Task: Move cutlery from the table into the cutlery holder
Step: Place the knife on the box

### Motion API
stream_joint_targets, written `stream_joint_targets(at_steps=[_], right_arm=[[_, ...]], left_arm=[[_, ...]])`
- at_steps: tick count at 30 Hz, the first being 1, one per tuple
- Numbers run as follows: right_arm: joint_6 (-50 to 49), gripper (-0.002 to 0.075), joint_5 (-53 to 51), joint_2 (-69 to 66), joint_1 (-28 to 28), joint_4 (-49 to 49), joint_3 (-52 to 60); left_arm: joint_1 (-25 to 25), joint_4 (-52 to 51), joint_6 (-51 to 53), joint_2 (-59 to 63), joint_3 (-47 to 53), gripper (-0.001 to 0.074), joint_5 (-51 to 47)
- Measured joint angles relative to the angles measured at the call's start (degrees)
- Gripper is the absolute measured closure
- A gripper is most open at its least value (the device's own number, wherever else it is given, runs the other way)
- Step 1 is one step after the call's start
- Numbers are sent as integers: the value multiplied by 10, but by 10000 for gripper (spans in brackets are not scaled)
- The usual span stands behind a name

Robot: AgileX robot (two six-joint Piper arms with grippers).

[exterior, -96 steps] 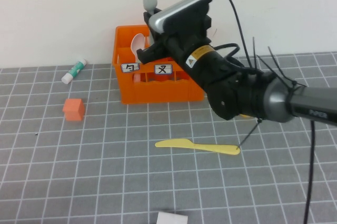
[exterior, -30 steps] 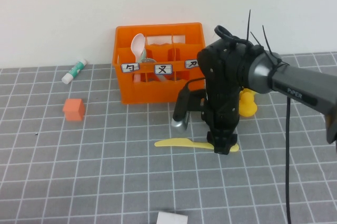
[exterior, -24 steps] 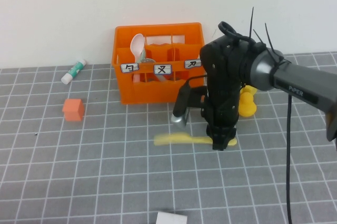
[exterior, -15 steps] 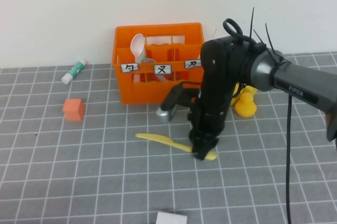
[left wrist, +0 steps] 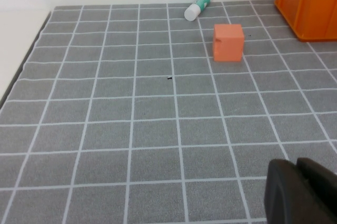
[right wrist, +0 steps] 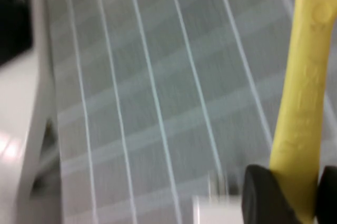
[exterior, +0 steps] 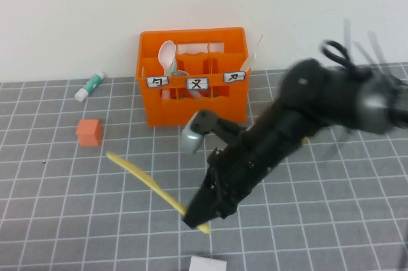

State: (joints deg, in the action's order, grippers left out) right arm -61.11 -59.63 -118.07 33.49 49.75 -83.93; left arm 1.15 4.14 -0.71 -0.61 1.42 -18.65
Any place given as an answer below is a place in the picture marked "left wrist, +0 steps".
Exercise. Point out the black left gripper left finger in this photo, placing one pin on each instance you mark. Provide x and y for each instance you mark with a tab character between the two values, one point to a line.
284	197

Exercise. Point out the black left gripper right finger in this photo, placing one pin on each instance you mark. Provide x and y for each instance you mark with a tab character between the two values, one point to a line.
323	195

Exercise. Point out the orange plastic cutlery holder crate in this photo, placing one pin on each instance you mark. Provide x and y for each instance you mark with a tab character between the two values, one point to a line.
313	5

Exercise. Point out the orange foam cube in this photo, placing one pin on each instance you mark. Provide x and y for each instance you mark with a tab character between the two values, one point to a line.
229	43

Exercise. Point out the grey grid pattern mat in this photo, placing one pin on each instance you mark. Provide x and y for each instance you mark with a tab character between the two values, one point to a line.
131	129

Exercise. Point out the white and green glue stick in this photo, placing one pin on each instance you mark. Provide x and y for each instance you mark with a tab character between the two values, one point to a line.
196	8

